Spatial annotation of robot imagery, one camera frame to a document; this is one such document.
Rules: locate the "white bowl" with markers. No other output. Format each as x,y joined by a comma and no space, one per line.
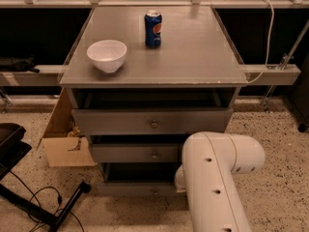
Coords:
107,55

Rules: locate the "grey bottom drawer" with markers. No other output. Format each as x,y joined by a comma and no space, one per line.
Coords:
128,188

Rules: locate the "black object on rail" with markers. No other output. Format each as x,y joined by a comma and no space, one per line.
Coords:
10,64

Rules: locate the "grey drawer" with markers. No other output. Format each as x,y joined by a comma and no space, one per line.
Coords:
128,188
151,121
116,153

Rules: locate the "grey top drawer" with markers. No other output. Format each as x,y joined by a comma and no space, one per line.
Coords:
151,121

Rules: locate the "grey middle drawer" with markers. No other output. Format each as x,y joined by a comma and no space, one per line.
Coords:
116,153

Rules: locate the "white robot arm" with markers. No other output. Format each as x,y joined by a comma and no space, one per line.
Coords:
209,161

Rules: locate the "cardboard box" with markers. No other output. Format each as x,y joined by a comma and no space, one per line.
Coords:
62,140

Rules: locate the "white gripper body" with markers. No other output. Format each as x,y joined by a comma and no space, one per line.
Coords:
180,180

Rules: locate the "grey drawer cabinet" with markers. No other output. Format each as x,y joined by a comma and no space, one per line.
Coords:
137,105

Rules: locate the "blue pepsi can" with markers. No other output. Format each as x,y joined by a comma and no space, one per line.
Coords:
153,20

